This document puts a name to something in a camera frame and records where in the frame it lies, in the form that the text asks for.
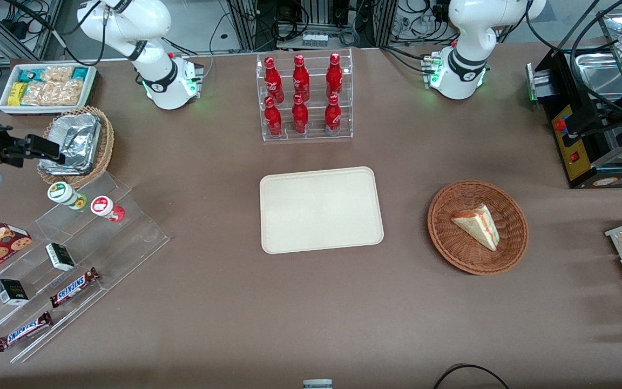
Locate green gum bottle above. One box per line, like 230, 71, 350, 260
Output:
47, 182, 88, 211

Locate aluminium foil tray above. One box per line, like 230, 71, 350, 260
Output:
38, 113, 102, 175

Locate red gum bottle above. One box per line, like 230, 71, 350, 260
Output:
90, 195, 126, 224

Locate beige plastic tray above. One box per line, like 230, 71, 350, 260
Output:
259, 166, 385, 255

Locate black food warmer machine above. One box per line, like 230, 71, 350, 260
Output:
525, 10, 622, 190

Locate white plastic bin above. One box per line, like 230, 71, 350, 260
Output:
0, 63, 98, 116

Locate yellow snack pack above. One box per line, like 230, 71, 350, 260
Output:
7, 82, 29, 106

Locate clear cracker bag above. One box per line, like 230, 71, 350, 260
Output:
22, 79, 84, 106
40, 65, 75, 83

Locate oval wicker basket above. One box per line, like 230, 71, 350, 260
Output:
37, 105, 115, 189

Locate small black box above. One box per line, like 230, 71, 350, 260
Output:
0, 278, 30, 306
45, 242, 77, 272

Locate clear acrylic stepped stand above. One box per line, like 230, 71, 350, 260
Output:
0, 171, 171, 364

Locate Snickers bar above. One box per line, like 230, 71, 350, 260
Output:
49, 267, 102, 309
0, 311, 54, 353

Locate wrapped triangle sandwich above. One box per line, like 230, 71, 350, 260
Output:
450, 203, 501, 252

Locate round brown wicker basket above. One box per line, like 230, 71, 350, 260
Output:
427, 179, 530, 276

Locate red cola bottle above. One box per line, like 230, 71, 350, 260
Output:
291, 93, 310, 135
324, 94, 342, 136
325, 52, 344, 99
263, 96, 283, 137
292, 53, 311, 103
263, 56, 285, 104

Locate clear acrylic bottle rack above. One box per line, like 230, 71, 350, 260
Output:
255, 47, 354, 143

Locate aluminium frame profile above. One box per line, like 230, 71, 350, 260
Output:
0, 0, 64, 61

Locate grey coiled cable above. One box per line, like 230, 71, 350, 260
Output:
337, 28, 362, 48

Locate black cable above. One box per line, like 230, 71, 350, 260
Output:
432, 363, 512, 389

